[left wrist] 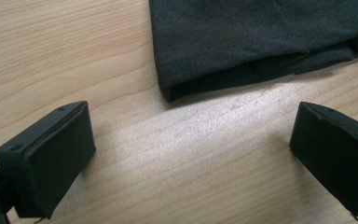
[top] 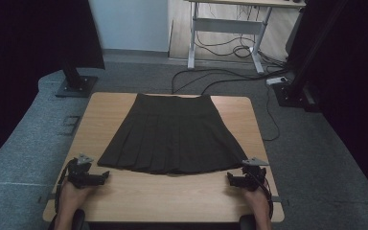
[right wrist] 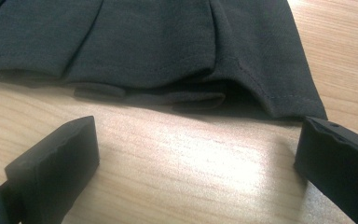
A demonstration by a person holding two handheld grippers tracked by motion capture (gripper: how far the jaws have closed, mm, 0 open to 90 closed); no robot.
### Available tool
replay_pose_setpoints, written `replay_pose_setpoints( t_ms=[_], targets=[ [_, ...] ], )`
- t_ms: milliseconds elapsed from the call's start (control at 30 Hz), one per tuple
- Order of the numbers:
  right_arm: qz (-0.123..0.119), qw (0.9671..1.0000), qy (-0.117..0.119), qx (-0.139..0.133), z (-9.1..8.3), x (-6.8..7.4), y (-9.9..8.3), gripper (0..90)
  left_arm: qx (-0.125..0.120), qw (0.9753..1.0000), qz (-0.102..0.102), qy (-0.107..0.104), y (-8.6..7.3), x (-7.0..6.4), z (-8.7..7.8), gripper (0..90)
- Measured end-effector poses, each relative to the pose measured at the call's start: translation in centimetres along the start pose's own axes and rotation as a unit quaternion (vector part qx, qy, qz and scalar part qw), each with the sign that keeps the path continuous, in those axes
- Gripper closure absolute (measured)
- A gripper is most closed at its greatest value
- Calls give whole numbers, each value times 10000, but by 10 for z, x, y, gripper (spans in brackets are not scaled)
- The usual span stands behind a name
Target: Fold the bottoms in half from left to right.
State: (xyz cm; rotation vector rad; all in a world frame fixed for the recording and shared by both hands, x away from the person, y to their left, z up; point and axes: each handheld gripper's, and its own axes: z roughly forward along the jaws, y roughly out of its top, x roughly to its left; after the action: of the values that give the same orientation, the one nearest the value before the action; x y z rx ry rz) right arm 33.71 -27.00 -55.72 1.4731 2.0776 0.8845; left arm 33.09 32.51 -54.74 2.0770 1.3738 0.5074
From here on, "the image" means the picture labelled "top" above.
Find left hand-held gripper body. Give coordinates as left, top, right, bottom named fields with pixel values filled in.
left=65, top=153, right=95, bottom=190

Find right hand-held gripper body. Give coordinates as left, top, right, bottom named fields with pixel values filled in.
left=241, top=156, right=270, bottom=193

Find black pleated skirt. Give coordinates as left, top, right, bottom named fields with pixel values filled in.
left=97, top=93, right=249, bottom=175

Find person's left hand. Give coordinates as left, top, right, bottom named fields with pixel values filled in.
left=58, top=180, right=94, bottom=209

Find person's right hand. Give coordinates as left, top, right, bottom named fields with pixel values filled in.
left=242, top=189, right=271, bottom=212

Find grey floor socket plate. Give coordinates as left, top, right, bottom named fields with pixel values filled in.
left=57, top=115, right=81, bottom=136

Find white power strip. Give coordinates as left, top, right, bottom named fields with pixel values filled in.
left=265, top=76, right=288, bottom=86

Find tall black stand with base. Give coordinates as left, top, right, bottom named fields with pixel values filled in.
left=271, top=0, right=349, bottom=109

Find black curtain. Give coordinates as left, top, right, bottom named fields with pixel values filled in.
left=286, top=0, right=368, bottom=210
left=0, top=0, right=106, bottom=173

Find white metal desk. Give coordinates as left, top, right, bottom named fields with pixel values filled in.
left=184, top=0, right=308, bottom=76

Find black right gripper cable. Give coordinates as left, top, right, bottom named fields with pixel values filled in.
left=252, top=171, right=274, bottom=220

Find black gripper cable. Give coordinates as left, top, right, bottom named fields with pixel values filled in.
left=54, top=158, right=79, bottom=215
left=252, top=171, right=274, bottom=220

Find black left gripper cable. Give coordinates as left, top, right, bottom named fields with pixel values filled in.
left=54, top=158, right=79, bottom=215

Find thin black floor cable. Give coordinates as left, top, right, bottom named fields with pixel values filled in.
left=263, top=85, right=282, bottom=143

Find black stand with base plate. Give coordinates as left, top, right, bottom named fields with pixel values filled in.
left=55, top=60, right=100, bottom=99

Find thick black floor cables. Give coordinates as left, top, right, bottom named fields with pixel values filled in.
left=171, top=67, right=289, bottom=96

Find black cable bundle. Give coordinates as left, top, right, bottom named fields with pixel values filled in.
left=194, top=30, right=289, bottom=66

